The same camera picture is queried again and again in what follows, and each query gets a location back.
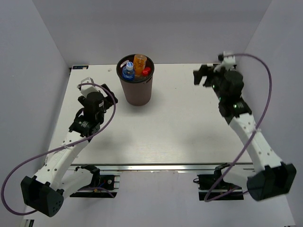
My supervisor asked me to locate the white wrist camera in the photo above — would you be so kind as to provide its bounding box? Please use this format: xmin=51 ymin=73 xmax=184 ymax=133
xmin=214 ymin=51 xmax=236 ymax=72
xmin=77 ymin=77 xmax=99 ymax=98

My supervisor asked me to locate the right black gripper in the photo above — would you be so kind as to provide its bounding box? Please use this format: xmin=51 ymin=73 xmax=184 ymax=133
xmin=192 ymin=65 xmax=228 ymax=102

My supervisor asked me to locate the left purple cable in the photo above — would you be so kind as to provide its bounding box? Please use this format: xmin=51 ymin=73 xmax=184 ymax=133
xmin=1 ymin=82 xmax=117 ymax=216

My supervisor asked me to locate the left blue table sticker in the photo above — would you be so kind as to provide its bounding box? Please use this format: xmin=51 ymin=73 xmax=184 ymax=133
xmin=72 ymin=65 xmax=89 ymax=70

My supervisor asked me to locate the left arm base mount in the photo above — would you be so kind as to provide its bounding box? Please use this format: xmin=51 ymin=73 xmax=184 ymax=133
xmin=70 ymin=165 xmax=120 ymax=199

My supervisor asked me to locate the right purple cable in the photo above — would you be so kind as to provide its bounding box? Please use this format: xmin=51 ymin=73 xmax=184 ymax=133
xmin=204 ymin=53 xmax=272 ymax=203

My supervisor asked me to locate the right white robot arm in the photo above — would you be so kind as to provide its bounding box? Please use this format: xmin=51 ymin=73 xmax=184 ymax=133
xmin=193 ymin=64 xmax=296 ymax=201

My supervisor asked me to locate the clear bottle red label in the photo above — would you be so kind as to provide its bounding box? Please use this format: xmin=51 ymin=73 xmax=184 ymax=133
xmin=142 ymin=67 xmax=151 ymax=77

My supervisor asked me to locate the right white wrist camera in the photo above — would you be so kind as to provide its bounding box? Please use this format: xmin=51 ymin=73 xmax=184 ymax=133
xmin=214 ymin=51 xmax=236 ymax=72

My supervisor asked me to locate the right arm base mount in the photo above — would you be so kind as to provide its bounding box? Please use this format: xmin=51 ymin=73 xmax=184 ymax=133
xmin=193 ymin=163 xmax=244 ymax=201

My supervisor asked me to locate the brown plastic waste bin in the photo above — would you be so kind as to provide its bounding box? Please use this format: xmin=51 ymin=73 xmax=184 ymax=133
xmin=116 ymin=54 xmax=154 ymax=106

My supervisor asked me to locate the purple cable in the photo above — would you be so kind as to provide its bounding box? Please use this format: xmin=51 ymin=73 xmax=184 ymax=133
xmin=204 ymin=53 xmax=272 ymax=203
xmin=1 ymin=82 xmax=117 ymax=216

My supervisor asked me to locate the orange juice bottle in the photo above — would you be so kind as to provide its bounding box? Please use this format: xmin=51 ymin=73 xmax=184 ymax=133
xmin=133 ymin=54 xmax=147 ymax=76

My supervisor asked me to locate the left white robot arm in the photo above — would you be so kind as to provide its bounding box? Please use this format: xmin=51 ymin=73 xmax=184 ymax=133
xmin=21 ymin=82 xmax=118 ymax=217

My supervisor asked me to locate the Pocari Sweat blue bottle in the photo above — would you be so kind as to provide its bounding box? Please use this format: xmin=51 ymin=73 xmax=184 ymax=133
xmin=122 ymin=61 xmax=135 ymax=81

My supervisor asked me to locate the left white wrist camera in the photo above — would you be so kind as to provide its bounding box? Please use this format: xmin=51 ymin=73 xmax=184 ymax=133
xmin=77 ymin=77 xmax=99 ymax=98

